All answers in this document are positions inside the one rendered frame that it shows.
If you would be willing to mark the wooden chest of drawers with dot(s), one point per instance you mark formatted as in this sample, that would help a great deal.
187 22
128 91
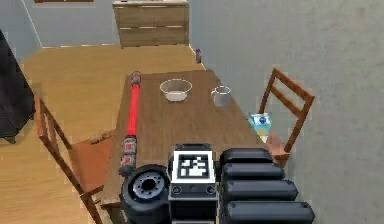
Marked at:
151 25

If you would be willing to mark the brown wooden chair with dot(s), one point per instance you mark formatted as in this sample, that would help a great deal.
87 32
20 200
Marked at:
90 160
286 106

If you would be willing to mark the brown wooden table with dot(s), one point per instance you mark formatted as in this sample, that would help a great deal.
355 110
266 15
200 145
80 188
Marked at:
186 123

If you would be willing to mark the white bowl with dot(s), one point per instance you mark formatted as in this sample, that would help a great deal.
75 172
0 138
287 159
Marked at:
175 90

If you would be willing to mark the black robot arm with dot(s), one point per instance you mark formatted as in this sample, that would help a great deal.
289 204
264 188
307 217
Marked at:
246 186

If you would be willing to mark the grey mug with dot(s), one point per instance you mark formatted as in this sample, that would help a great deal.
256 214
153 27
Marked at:
221 96

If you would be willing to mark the black armchair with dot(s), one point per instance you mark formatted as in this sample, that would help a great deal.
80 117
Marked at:
11 96

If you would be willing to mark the blue and white box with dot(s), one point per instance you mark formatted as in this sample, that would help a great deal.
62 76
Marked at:
261 124

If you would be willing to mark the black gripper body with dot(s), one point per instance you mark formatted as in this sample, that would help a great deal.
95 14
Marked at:
145 190

